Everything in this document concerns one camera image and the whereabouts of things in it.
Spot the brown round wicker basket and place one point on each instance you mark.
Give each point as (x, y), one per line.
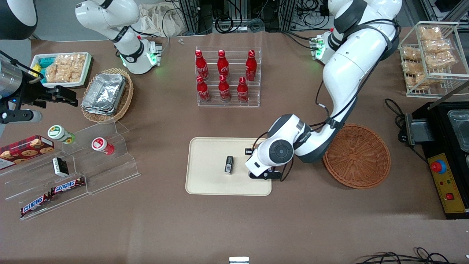
(359, 157)

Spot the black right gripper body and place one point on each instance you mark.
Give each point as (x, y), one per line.
(32, 93)

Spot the clear acrylic bottle rack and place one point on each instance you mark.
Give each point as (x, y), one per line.
(236, 55)

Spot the yellow snack packet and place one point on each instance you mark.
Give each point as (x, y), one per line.
(35, 69)

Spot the teal snack packet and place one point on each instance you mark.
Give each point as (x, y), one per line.
(45, 60)

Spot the black countertop appliance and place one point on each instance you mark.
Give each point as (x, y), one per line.
(439, 121)

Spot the white cloth bag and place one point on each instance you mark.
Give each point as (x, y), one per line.
(161, 20)

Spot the small black packaged box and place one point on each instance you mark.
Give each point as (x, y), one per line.
(60, 167)

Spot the red strawberry lidded jar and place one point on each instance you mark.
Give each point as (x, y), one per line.
(99, 143)

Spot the clear acrylic stepped shelf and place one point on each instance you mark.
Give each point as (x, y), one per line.
(117, 172)

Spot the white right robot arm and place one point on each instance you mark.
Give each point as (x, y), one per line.
(110, 14)

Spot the red Coca-Cola bottle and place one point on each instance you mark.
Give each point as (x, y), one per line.
(224, 89)
(200, 64)
(222, 63)
(202, 90)
(251, 65)
(242, 90)

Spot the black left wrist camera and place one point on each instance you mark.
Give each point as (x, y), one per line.
(248, 150)

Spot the Snickers chocolate bar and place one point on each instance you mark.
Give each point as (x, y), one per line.
(67, 186)
(34, 204)

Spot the cream plastic serving tray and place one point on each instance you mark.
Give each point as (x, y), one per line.
(209, 176)

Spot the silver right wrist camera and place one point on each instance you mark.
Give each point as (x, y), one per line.
(22, 116)

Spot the white rectangular snack tray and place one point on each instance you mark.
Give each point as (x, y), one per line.
(60, 85)

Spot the green sunflower lidded jar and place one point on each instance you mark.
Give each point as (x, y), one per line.
(58, 132)

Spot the red tartan cookie box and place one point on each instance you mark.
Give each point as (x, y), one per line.
(25, 150)

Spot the black sandwich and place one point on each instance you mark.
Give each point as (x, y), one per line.
(229, 164)

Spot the clear-wrapped snack packet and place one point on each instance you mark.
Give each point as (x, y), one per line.
(430, 33)
(417, 80)
(441, 60)
(411, 54)
(438, 46)
(412, 67)

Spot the light wicker oval basket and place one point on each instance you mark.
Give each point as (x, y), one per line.
(126, 99)

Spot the stacked aluminium foil trays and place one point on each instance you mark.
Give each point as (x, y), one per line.
(104, 91)

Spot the red emergency stop button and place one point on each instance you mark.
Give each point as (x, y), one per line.
(438, 167)

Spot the yellow control panel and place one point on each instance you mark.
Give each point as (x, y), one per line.
(449, 183)

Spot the clear-wrapped rice cracker packet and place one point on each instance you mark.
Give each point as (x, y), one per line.
(78, 64)
(66, 68)
(52, 72)

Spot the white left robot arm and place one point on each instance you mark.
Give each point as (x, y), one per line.
(351, 66)

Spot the small white black device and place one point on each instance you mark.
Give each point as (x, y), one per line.
(239, 260)

